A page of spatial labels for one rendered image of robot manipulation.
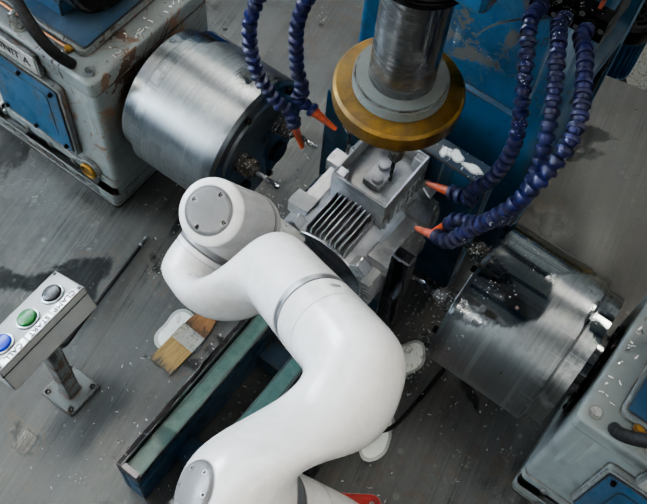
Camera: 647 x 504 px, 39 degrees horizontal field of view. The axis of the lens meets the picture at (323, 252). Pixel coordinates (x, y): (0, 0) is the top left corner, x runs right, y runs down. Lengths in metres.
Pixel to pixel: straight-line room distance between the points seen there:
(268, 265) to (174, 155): 0.55
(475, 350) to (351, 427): 0.55
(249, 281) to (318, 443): 0.26
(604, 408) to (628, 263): 0.59
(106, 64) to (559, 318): 0.79
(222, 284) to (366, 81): 0.36
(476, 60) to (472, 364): 0.46
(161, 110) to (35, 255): 0.42
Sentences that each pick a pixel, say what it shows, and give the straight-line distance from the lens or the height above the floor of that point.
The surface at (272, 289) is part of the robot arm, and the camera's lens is 0.95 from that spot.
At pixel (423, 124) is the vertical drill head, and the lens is 1.22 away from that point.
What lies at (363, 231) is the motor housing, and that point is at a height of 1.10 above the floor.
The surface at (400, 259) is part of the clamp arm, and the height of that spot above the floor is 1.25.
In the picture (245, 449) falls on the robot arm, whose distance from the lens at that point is 0.78.
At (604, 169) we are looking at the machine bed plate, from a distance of 1.93.
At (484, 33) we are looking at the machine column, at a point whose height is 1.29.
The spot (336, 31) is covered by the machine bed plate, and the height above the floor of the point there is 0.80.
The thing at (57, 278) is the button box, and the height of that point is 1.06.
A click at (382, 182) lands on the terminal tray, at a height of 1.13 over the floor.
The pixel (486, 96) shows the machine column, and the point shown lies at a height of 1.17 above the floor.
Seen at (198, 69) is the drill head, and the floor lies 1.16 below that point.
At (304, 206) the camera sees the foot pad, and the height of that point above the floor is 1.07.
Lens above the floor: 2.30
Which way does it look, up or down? 61 degrees down
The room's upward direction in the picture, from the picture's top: 7 degrees clockwise
